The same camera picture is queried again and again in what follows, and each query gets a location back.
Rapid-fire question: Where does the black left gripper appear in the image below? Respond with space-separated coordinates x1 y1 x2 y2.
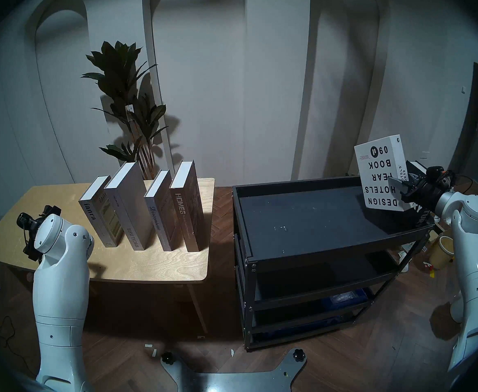
40 205 62 223

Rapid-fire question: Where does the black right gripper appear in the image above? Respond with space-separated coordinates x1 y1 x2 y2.
388 176 447 209

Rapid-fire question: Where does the silver book small black lettering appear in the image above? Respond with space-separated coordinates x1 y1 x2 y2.
354 134 415 212

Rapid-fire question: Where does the black CENTURY book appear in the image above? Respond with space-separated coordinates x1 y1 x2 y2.
404 160 436 229

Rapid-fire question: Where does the black metal shelf cart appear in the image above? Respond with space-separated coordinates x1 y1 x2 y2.
232 174 435 351

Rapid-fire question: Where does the light wooden display table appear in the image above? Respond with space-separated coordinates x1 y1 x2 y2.
0 178 215 334

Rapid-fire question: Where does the grey iaura book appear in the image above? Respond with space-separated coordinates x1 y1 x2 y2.
78 176 124 247

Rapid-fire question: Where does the yellow plastic bucket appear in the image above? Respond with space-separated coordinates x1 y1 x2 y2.
428 235 455 270

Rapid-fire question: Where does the large grey SPECIAL ISSUE book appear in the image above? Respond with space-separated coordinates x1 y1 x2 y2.
104 162 156 251

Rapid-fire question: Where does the dark grey door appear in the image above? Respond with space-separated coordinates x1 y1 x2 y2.
447 56 478 185

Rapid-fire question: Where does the grey Discontent book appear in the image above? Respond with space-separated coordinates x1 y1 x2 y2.
144 169 182 252

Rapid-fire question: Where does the blue bin with clear bag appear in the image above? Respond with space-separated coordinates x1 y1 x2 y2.
321 288 370 311

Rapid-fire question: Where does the brown HOMES book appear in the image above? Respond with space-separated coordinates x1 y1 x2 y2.
170 160 207 252

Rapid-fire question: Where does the tall green potted plant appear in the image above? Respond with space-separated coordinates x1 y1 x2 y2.
81 41 169 180

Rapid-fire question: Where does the blue plastic bin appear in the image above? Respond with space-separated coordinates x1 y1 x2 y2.
259 318 346 339

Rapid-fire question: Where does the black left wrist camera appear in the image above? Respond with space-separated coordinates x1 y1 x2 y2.
17 212 39 233

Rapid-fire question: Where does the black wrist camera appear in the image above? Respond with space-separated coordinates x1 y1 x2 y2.
17 212 39 233
427 166 456 186

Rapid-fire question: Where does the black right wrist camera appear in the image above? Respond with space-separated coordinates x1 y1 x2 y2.
427 166 456 186

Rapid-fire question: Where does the grey metal robot base plate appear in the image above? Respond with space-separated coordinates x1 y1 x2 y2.
160 348 307 392

